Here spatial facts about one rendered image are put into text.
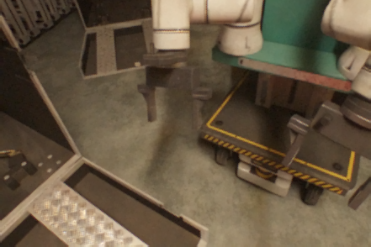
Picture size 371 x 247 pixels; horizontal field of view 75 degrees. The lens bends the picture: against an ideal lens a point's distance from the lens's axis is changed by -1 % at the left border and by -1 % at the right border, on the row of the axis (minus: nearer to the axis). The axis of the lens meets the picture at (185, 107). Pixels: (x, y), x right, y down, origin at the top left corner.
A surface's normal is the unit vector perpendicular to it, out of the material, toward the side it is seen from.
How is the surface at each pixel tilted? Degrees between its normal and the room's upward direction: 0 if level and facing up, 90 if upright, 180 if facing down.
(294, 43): 90
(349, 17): 69
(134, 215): 1
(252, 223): 0
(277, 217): 0
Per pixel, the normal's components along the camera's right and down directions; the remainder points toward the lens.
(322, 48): -0.54, 0.58
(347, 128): -0.61, 0.20
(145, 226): -0.06, -0.75
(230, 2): -0.18, 0.34
